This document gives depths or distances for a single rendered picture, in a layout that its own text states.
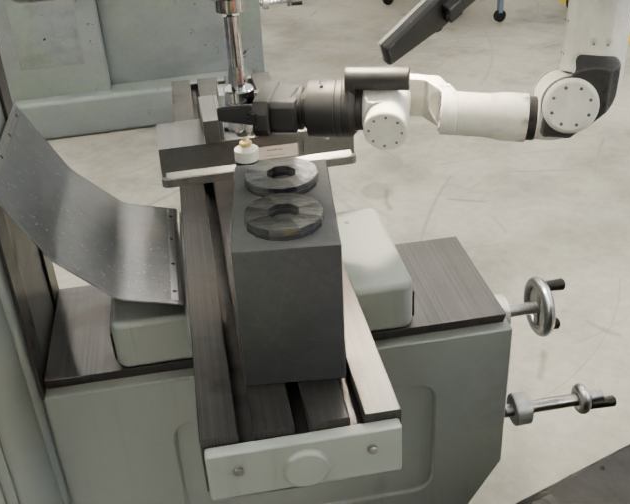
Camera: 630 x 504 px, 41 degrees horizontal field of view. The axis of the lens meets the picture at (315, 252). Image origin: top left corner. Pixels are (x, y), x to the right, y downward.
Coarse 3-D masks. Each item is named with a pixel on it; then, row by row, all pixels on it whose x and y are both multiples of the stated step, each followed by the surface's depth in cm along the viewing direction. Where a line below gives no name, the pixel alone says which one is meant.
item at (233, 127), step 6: (252, 96) 128; (228, 102) 127; (234, 102) 127; (240, 102) 127; (246, 102) 127; (228, 126) 130; (234, 126) 129; (240, 126) 129; (246, 126) 129; (252, 126) 130; (234, 132) 130; (240, 132) 129
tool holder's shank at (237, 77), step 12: (228, 24) 122; (228, 36) 123; (240, 36) 124; (228, 48) 124; (240, 48) 124; (228, 60) 125; (240, 60) 125; (228, 72) 126; (240, 72) 126; (240, 84) 126
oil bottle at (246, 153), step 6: (246, 138) 136; (240, 144) 137; (246, 144) 136; (252, 144) 138; (234, 150) 137; (240, 150) 136; (246, 150) 136; (252, 150) 136; (240, 156) 136; (246, 156) 136; (252, 156) 137; (258, 156) 138; (240, 162) 137; (246, 162) 137; (252, 162) 137
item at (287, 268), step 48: (240, 192) 101; (288, 192) 99; (240, 240) 91; (288, 240) 90; (336, 240) 90; (240, 288) 91; (288, 288) 92; (336, 288) 92; (240, 336) 95; (288, 336) 95; (336, 336) 96
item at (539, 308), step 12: (528, 288) 162; (540, 288) 157; (552, 288) 158; (504, 300) 157; (528, 300) 164; (540, 300) 159; (552, 300) 155; (516, 312) 159; (528, 312) 159; (540, 312) 160; (552, 312) 155; (540, 324) 160; (552, 324) 156; (540, 336) 160
